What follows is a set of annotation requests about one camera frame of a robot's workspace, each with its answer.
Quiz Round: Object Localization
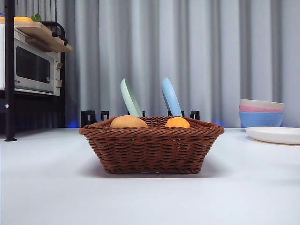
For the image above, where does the orange corn cob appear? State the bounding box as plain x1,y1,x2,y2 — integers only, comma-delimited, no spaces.
165,116,190,128

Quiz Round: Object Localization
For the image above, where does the wooden cutting board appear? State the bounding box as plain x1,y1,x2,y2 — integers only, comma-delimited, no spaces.
14,21,74,53

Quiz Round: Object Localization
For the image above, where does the brown wicker basket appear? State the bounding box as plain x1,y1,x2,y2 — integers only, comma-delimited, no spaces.
79,115,225,174

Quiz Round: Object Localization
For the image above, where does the pale green plate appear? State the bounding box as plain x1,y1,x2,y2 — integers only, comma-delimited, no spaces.
120,78,143,117

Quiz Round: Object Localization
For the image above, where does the cream toaster oven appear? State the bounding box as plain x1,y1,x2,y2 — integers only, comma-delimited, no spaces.
0,23,64,96

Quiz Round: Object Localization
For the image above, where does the white plate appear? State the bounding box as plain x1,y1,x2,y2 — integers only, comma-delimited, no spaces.
245,126,300,145

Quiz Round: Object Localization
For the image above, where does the pale blue plate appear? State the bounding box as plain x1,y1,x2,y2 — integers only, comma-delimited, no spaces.
161,77,183,117

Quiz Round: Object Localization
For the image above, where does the tan potato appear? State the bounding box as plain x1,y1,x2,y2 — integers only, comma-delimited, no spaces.
110,114,148,128

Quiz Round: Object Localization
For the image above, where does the black dish rack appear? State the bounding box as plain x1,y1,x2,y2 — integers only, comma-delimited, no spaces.
80,109,201,128

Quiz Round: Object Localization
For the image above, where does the grey curtain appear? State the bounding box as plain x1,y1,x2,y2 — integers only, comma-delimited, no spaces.
14,0,300,128

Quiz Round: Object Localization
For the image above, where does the yellow toy fruit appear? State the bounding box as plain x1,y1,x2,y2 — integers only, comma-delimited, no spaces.
0,15,33,23

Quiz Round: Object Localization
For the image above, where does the pink bowl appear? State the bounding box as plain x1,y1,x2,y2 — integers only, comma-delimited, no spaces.
239,104,286,113

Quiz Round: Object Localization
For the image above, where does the cream bowl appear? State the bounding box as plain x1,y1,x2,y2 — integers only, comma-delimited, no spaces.
240,98,286,110

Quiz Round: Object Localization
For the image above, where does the blue bowl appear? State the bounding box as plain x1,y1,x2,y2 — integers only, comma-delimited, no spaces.
239,111,285,128

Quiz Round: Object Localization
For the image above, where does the black metal shelf frame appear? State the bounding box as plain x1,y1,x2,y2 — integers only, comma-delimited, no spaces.
0,0,68,142

